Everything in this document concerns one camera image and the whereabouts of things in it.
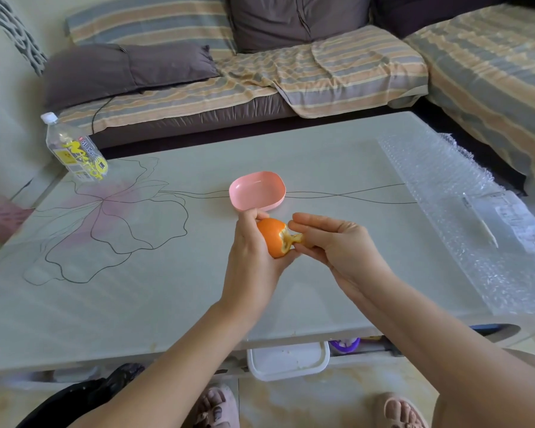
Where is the person's left hand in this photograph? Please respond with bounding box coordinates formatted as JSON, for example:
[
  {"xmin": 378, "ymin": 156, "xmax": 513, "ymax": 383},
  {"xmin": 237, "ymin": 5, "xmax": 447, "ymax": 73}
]
[{"xmin": 221, "ymin": 208, "xmax": 302, "ymax": 326}]

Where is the person's right hand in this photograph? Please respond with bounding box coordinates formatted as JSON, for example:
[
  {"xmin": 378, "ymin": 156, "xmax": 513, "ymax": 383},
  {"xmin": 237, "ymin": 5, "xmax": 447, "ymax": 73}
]
[{"xmin": 287, "ymin": 212, "xmax": 395, "ymax": 304}]

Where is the orange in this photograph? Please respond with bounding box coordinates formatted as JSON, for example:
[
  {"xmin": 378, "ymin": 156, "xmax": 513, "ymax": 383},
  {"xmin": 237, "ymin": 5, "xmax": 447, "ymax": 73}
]
[{"xmin": 256, "ymin": 217, "xmax": 304, "ymax": 259}]

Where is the pink plastic dish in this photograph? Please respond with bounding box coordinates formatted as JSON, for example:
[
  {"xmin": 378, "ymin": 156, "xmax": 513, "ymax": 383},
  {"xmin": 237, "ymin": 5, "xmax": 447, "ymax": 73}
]
[{"xmin": 228, "ymin": 171, "xmax": 287, "ymax": 213}]

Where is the person's right forearm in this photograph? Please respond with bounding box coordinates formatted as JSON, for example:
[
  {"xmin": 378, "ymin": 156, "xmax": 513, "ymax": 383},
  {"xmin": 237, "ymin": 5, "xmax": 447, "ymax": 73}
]
[{"xmin": 358, "ymin": 269, "xmax": 535, "ymax": 428}]

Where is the person's left forearm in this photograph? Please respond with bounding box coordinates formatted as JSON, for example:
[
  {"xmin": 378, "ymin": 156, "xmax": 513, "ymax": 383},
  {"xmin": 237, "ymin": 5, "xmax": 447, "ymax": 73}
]
[{"xmin": 69, "ymin": 298, "xmax": 259, "ymax": 428}]

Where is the person's left foot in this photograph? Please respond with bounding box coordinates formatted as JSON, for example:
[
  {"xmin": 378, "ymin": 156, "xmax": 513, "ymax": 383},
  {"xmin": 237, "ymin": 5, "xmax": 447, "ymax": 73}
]
[{"xmin": 191, "ymin": 383, "xmax": 241, "ymax": 428}]

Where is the person's foot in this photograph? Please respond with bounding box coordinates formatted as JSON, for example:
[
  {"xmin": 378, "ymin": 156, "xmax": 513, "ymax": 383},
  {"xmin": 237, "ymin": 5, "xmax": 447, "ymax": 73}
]
[
  {"xmin": 374, "ymin": 392, "xmax": 429, "ymax": 428},
  {"xmin": 191, "ymin": 383, "xmax": 241, "ymax": 428}
]

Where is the person's right foot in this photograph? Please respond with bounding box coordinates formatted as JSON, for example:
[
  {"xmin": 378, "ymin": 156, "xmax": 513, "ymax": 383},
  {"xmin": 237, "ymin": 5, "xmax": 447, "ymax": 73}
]
[{"xmin": 374, "ymin": 392, "xmax": 429, "ymax": 428}]

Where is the white plastic container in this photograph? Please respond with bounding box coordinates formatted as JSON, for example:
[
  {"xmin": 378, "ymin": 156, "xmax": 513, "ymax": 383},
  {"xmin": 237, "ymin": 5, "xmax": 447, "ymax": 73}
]
[{"xmin": 246, "ymin": 341, "xmax": 331, "ymax": 382}]

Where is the clear bubble wrap sheet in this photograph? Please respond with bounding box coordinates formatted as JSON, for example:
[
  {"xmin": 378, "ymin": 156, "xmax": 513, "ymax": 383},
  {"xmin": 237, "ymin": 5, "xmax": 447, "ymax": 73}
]
[{"xmin": 377, "ymin": 128, "xmax": 535, "ymax": 316}]

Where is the thin white stick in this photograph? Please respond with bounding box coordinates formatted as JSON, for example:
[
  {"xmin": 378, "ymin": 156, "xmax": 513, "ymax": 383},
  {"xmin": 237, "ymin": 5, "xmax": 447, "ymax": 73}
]
[{"xmin": 462, "ymin": 193, "xmax": 499, "ymax": 249}]

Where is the dark brown sofa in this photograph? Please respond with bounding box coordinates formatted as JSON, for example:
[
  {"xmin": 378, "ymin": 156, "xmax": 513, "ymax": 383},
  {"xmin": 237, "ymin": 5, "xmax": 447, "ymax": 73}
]
[{"xmin": 89, "ymin": 91, "xmax": 527, "ymax": 197}]

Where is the clear plastic bag paper label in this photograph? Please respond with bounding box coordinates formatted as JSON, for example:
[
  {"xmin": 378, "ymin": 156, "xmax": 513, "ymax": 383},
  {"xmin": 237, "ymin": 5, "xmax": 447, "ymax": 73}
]
[{"xmin": 459, "ymin": 190, "xmax": 535, "ymax": 254}]

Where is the striped sofa sheet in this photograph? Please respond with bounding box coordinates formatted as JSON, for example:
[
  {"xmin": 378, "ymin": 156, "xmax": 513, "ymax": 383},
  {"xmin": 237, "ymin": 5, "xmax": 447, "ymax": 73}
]
[
  {"xmin": 403, "ymin": 4, "xmax": 535, "ymax": 199},
  {"xmin": 55, "ymin": 24, "xmax": 430, "ymax": 135}
]

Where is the clear bottle yellow label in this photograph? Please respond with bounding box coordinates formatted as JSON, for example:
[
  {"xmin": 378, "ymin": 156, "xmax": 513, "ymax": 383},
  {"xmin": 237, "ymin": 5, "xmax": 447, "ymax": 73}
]
[{"xmin": 40, "ymin": 112, "xmax": 109, "ymax": 182}]

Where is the black plastic bag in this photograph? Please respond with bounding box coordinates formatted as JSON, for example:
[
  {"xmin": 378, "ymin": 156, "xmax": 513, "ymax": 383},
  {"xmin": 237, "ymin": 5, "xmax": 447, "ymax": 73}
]
[{"xmin": 15, "ymin": 363, "xmax": 146, "ymax": 428}]

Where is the grey upright cushion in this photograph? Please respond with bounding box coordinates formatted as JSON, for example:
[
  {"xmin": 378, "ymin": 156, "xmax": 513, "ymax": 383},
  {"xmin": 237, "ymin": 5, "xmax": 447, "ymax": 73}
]
[{"xmin": 226, "ymin": 0, "xmax": 373, "ymax": 54}]

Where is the grey flat pillow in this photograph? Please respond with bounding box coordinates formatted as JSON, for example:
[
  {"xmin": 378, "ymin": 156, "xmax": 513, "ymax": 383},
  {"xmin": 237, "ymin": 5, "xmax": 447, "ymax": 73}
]
[{"xmin": 42, "ymin": 43, "xmax": 220, "ymax": 112}]

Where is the dark purple cushion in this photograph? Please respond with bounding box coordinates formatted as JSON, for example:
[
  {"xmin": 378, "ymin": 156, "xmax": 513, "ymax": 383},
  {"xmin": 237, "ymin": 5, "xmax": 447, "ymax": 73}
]
[{"xmin": 370, "ymin": 0, "xmax": 509, "ymax": 39}]

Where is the white carved screen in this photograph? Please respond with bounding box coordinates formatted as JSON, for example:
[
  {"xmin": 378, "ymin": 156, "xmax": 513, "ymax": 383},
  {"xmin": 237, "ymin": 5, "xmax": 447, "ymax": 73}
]
[{"xmin": 0, "ymin": 0, "xmax": 49, "ymax": 77}]

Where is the purple plastic ring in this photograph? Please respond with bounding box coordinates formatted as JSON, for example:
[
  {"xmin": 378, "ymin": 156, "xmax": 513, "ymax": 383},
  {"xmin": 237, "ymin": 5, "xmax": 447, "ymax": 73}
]
[{"xmin": 329, "ymin": 337, "xmax": 362, "ymax": 354}]

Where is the black cable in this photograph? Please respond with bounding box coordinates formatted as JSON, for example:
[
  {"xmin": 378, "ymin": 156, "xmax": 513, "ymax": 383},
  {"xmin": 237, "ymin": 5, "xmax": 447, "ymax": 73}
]
[{"xmin": 91, "ymin": 95, "xmax": 117, "ymax": 134}]

